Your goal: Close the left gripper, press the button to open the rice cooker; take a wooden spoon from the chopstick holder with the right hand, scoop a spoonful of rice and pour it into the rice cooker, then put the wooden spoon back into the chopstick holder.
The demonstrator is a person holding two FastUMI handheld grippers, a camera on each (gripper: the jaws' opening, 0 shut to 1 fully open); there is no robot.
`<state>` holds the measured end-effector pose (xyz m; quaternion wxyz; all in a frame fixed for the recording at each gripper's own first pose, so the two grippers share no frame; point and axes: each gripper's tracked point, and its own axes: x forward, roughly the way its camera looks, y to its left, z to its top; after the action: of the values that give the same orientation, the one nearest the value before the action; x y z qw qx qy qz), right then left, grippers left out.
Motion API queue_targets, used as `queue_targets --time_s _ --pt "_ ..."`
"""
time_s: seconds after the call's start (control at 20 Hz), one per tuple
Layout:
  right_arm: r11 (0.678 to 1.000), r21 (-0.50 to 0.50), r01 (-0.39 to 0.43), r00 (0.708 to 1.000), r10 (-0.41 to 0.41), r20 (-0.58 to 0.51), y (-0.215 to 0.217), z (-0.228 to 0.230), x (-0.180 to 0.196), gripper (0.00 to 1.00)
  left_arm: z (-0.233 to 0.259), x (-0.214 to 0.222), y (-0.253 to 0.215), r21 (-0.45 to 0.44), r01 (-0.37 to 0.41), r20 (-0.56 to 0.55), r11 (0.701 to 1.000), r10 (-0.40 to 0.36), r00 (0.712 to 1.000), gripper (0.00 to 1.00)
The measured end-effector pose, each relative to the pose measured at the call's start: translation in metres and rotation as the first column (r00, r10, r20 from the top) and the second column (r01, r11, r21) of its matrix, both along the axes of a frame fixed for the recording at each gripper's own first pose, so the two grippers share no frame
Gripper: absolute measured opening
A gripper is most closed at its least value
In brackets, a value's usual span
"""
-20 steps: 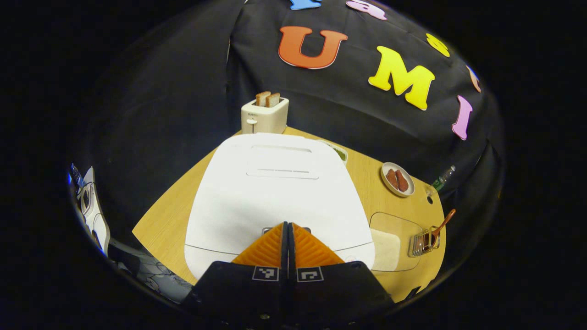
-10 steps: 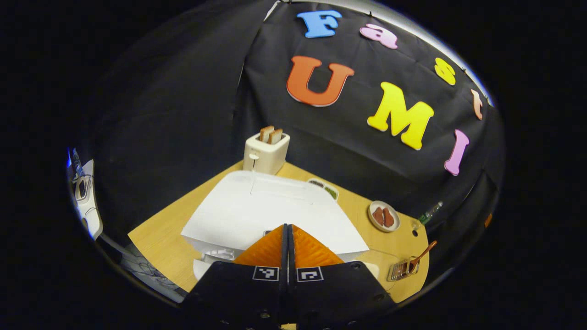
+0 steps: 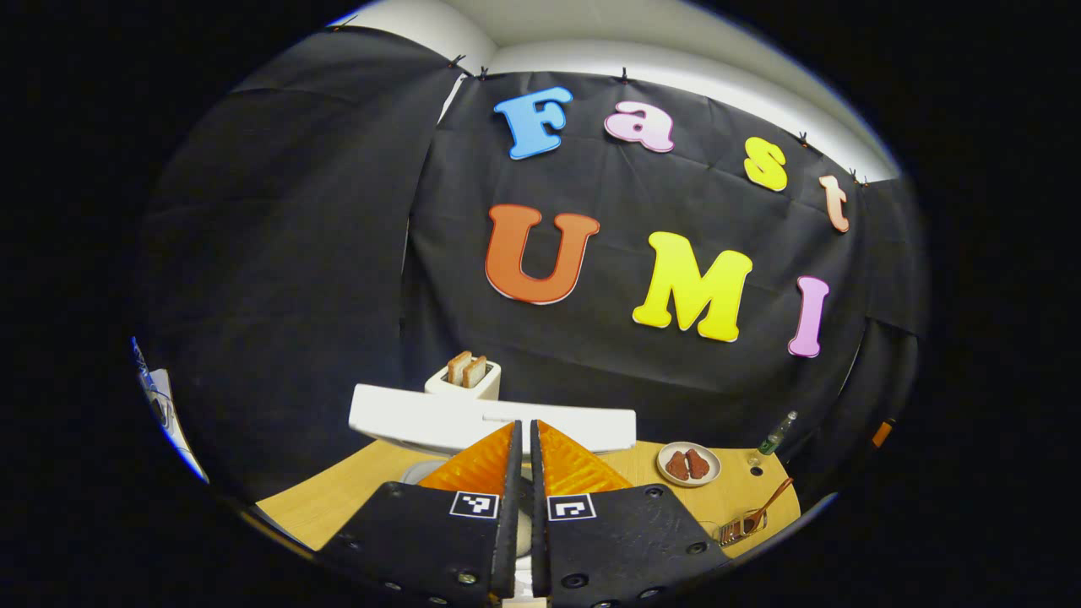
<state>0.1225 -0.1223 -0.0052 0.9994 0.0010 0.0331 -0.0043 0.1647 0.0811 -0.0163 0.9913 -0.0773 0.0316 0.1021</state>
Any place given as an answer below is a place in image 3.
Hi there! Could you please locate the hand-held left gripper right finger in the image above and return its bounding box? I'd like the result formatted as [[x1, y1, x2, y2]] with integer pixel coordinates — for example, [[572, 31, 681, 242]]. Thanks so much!
[[530, 419, 733, 608]]

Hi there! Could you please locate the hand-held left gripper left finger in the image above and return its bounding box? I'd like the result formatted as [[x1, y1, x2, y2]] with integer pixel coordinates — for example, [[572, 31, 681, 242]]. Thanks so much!
[[323, 420, 523, 608]]

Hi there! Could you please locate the white rice cooker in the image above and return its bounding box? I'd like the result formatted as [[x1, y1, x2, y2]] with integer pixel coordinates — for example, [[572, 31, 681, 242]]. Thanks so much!
[[349, 384, 638, 558]]

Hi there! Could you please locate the clear chopstick holder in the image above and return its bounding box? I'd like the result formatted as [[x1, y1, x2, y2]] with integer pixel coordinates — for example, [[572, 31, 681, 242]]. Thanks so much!
[[716, 509, 769, 548]]

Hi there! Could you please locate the white round meat plate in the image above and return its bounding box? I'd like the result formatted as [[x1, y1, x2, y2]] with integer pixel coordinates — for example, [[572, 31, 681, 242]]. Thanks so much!
[[656, 442, 722, 489]]

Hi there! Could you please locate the brown wooden spoon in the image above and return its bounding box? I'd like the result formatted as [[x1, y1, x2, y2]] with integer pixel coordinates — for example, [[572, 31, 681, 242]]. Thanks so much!
[[741, 477, 796, 535]]

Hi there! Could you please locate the white toaster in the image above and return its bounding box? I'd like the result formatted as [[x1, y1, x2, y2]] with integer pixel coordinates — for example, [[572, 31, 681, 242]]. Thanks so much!
[[424, 359, 502, 403]]

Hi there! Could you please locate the white side desk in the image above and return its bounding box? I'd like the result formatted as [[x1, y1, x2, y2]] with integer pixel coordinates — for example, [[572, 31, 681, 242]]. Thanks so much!
[[131, 338, 209, 484]]

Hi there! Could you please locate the green glass bottle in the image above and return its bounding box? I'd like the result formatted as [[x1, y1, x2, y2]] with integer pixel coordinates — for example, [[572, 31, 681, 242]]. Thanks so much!
[[757, 411, 798, 457]]

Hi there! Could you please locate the black backdrop cloth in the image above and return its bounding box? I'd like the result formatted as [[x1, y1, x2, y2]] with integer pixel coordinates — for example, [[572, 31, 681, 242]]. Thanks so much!
[[135, 25, 930, 508]]

